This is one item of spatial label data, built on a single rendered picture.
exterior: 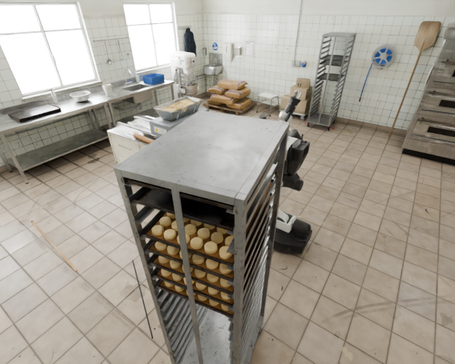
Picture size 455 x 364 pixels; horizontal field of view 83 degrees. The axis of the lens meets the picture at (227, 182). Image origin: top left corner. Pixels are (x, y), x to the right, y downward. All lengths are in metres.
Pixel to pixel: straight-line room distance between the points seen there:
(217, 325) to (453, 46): 4.83
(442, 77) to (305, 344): 4.31
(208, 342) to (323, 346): 0.94
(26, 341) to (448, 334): 3.50
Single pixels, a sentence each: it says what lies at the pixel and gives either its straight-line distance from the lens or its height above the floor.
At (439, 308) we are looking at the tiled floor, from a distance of 3.23.
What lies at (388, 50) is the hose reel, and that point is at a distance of 6.23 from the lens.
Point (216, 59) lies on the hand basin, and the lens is 7.98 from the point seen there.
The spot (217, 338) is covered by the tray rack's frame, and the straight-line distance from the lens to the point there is 2.35.
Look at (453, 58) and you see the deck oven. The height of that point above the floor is 1.61.
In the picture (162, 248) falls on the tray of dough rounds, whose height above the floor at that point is 1.42.
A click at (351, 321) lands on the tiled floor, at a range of 2.77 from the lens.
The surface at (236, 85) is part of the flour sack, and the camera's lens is 6.78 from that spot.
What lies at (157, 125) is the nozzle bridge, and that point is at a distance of 3.11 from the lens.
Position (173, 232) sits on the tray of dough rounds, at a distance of 1.10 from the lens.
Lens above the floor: 2.28
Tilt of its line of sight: 34 degrees down
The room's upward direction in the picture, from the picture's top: 1 degrees counter-clockwise
